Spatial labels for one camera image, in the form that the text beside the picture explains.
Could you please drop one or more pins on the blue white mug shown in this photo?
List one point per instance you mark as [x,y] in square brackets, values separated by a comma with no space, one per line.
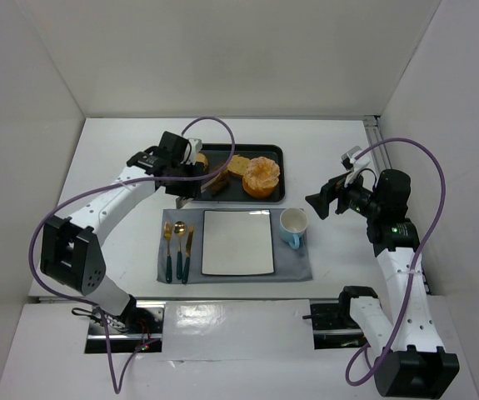
[293,223]

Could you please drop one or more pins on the sliced loaf cake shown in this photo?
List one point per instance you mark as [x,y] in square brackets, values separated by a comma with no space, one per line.
[238,166]

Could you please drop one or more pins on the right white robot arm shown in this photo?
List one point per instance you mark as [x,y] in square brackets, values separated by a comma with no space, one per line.
[411,359]

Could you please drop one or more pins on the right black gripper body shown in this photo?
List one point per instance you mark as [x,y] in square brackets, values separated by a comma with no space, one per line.
[332,196]

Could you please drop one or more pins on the gold fork green handle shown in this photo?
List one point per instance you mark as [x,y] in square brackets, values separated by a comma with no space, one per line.
[168,236]

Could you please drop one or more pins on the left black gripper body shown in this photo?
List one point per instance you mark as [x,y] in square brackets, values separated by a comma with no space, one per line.
[190,183]

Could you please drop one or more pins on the brown chocolate croissant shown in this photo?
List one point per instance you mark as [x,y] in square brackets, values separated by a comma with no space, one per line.
[218,183]

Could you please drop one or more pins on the silver metal tongs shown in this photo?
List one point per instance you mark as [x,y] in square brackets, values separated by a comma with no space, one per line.
[206,190]

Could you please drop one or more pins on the aluminium frame post right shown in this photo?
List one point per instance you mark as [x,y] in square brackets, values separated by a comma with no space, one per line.
[378,155]

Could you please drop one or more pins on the small round bun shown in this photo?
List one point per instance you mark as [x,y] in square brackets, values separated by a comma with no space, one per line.
[201,158]

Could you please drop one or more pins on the large sugared round bread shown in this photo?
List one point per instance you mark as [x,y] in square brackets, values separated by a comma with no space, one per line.
[261,177]

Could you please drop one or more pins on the white square plate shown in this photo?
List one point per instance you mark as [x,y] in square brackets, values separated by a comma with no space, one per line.
[237,243]

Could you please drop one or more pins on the gold spoon green handle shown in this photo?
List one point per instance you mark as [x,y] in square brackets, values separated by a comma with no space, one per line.
[179,229]

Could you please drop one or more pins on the gold knife green handle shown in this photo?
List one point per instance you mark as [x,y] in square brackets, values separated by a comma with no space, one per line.
[186,268]

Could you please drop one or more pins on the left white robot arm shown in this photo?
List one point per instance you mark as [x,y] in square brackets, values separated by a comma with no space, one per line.
[72,246]

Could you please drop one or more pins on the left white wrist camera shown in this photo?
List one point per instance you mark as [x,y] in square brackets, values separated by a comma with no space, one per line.
[192,150]

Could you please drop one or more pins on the black baking tray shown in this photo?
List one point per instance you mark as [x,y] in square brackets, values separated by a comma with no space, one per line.
[217,153]

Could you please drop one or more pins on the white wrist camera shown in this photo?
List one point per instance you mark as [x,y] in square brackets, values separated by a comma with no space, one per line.
[354,163]
[192,150]

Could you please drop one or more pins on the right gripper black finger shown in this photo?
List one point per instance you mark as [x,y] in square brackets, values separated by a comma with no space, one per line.
[329,192]
[319,203]

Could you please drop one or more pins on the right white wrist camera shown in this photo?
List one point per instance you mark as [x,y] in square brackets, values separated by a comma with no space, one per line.
[354,163]

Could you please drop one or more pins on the grey cloth placemat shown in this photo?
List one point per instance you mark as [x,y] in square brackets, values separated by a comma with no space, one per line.
[290,265]

